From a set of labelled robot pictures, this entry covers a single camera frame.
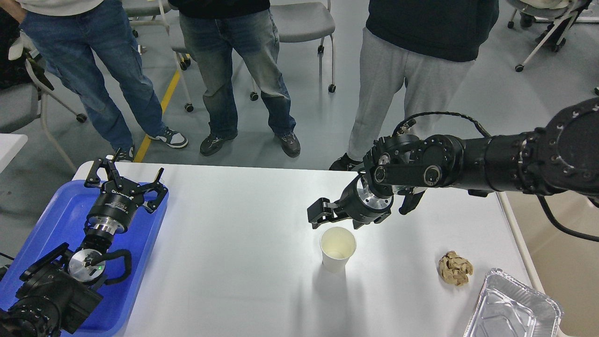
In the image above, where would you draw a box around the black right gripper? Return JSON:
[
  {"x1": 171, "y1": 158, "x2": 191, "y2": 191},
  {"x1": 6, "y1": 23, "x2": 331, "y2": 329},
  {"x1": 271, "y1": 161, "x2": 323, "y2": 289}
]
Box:
[{"x1": 307, "y1": 175, "x2": 394, "y2": 230}]

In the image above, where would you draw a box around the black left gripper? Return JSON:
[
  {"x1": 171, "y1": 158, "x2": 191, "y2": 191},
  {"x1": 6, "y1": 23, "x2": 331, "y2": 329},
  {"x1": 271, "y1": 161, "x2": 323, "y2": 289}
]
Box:
[{"x1": 85, "y1": 157, "x2": 169, "y2": 234}]

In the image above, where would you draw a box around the white paper cup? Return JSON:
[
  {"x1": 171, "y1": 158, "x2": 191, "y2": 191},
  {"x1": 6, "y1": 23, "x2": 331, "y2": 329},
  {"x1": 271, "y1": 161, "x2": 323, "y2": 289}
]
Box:
[{"x1": 320, "y1": 227, "x2": 357, "y2": 273}]

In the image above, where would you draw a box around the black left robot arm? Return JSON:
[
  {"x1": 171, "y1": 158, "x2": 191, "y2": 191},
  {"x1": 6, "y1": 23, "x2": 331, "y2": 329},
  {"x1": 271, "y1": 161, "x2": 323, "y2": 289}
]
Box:
[{"x1": 1, "y1": 159, "x2": 168, "y2": 337}]

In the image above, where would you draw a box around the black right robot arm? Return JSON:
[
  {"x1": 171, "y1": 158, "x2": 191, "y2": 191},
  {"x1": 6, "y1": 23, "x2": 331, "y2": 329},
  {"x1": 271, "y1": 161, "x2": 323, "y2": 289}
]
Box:
[{"x1": 307, "y1": 98, "x2": 599, "y2": 241}]

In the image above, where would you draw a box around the blue plastic tray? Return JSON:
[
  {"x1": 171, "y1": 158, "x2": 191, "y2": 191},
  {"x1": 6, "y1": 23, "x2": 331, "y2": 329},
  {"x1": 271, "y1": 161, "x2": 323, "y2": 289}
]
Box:
[{"x1": 0, "y1": 181, "x2": 168, "y2": 337}]

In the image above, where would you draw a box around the white side table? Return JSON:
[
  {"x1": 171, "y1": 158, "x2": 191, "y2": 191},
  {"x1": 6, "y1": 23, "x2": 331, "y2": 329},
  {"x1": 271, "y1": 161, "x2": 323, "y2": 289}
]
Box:
[{"x1": 0, "y1": 133, "x2": 28, "y2": 173}]

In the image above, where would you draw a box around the grey chair left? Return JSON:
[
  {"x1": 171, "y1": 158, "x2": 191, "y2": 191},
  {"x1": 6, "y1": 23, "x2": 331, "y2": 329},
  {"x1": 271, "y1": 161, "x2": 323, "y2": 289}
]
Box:
[{"x1": 0, "y1": 32, "x2": 88, "y2": 171}]

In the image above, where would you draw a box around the crumpled brown paper ball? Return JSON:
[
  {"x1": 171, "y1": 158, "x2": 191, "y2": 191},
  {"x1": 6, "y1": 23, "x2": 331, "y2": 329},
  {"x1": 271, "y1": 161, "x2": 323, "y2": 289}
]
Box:
[{"x1": 437, "y1": 251, "x2": 474, "y2": 286}]

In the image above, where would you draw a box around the person in blue jeans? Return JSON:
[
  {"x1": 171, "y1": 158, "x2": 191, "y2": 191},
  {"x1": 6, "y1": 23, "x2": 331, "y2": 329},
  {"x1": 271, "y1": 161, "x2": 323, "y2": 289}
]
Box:
[{"x1": 1, "y1": 0, "x2": 188, "y2": 162}]

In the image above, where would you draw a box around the grey chair behind legs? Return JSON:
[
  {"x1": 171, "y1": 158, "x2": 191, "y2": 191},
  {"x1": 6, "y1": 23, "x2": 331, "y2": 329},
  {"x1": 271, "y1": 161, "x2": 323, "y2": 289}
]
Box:
[{"x1": 122, "y1": 0, "x2": 194, "y2": 112}]

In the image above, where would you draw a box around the person in faded jeans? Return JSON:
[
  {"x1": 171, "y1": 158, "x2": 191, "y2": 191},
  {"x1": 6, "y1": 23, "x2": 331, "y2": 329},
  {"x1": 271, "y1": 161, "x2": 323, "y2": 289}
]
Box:
[{"x1": 168, "y1": 0, "x2": 301, "y2": 158}]

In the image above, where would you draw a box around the grey chair centre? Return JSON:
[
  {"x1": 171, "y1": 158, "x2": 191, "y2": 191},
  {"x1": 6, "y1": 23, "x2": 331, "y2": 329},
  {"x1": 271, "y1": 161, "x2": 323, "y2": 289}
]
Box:
[{"x1": 270, "y1": 0, "x2": 336, "y2": 93}]

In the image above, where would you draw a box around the person in grey sweatpants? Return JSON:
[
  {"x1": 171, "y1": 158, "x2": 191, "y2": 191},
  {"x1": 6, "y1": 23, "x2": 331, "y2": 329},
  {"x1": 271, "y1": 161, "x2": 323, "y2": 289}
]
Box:
[{"x1": 330, "y1": 0, "x2": 500, "y2": 171}]

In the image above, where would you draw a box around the aluminium foil tray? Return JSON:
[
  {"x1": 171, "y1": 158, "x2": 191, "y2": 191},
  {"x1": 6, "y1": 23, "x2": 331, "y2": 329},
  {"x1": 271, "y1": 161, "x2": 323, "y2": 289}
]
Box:
[{"x1": 464, "y1": 268, "x2": 563, "y2": 337}]

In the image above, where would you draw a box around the beige plastic bin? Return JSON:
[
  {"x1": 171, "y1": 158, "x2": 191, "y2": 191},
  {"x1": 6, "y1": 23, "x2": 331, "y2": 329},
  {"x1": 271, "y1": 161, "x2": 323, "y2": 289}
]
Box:
[{"x1": 499, "y1": 192, "x2": 599, "y2": 337}]

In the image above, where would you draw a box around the grey chair top right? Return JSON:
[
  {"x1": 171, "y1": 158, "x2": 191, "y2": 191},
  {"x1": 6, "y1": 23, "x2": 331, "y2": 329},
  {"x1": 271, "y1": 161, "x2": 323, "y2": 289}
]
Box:
[{"x1": 507, "y1": 0, "x2": 594, "y2": 73}]

